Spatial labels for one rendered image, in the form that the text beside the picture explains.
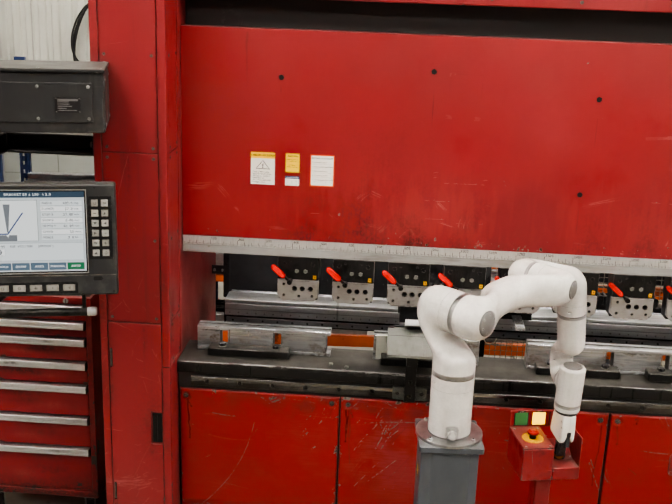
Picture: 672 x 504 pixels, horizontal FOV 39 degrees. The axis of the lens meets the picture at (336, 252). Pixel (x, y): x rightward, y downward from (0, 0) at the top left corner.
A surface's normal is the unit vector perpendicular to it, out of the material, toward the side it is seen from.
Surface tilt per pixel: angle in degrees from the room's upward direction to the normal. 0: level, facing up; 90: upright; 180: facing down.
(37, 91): 90
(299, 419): 90
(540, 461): 90
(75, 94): 90
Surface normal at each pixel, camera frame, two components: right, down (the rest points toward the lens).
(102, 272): 0.18, 0.28
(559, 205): -0.07, 0.28
